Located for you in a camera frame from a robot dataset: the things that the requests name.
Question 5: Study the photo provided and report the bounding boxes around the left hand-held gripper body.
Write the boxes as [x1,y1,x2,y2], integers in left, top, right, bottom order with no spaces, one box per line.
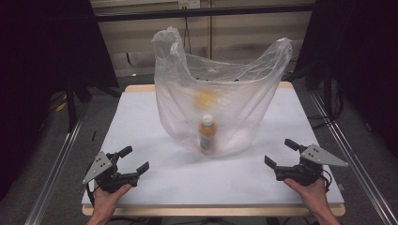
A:
[82,151,141,193]

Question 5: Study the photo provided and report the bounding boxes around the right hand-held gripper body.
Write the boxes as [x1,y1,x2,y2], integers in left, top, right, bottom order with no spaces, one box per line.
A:
[273,142,349,188]

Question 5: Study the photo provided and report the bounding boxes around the clear plastic bag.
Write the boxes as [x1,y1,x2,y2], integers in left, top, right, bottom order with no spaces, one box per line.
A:
[150,26,294,159]

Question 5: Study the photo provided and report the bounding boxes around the person's right hand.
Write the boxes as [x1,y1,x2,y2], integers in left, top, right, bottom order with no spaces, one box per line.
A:
[283,177,333,218]

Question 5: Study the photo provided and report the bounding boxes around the person's left hand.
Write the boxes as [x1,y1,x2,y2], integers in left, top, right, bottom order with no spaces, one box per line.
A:
[90,183,133,220]

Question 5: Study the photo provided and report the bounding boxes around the white table mat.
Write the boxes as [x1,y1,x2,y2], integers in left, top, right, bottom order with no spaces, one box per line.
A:
[81,87,345,206]

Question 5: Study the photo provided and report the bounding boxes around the black metal stand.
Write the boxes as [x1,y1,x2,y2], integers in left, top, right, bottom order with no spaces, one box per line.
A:
[308,60,344,131]
[63,70,122,133]

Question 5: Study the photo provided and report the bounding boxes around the orange drink bottle white cap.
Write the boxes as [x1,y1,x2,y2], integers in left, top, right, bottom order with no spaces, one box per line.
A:
[198,113,218,155]

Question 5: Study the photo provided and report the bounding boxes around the yellow floor object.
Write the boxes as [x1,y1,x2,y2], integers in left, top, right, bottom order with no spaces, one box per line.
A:
[54,98,68,113]

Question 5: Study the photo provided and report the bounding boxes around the yellow round item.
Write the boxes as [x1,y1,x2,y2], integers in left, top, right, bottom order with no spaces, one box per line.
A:
[194,90,219,110]

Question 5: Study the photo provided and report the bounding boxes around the black curtain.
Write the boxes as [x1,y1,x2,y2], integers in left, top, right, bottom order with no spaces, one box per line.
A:
[294,0,398,158]
[0,0,120,202]

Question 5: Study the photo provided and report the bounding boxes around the black horizontal bar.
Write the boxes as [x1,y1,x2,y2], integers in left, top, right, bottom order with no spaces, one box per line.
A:
[93,3,316,23]

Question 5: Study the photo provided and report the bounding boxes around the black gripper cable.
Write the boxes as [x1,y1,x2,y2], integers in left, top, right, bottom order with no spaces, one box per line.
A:
[320,169,333,193]
[84,182,97,207]

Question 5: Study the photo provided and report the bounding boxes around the metal floor rail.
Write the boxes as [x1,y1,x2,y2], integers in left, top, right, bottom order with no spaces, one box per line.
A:
[23,106,89,225]
[309,91,398,225]

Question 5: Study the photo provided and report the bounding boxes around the black hanging cable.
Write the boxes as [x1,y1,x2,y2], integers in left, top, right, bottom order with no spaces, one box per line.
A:
[183,16,192,55]

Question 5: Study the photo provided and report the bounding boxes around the white wall outlet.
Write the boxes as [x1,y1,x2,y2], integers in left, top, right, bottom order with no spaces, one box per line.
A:
[177,0,202,10]

